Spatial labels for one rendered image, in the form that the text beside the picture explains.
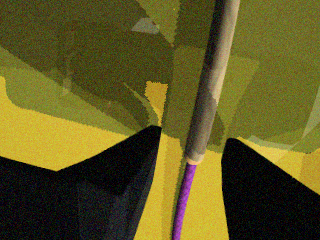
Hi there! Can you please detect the wooden stick with purple string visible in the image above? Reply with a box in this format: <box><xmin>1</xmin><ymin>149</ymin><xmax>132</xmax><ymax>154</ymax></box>
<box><xmin>172</xmin><ymin>0</ymin><xmax>240</xmax><ymax>240</ymax></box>

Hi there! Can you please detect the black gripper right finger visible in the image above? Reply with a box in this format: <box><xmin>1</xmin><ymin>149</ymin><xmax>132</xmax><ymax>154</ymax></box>
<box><xmin>221</xmin><ymin>139</ymin><xmax>320</xmax><ymax>240</ymax></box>

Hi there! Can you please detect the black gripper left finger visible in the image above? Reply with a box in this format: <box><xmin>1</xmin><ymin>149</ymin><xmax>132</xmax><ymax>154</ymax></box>
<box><xmin>0</xmin><ymin>125</ymin><xmax>163</xmax><ymax>240</ymax></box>

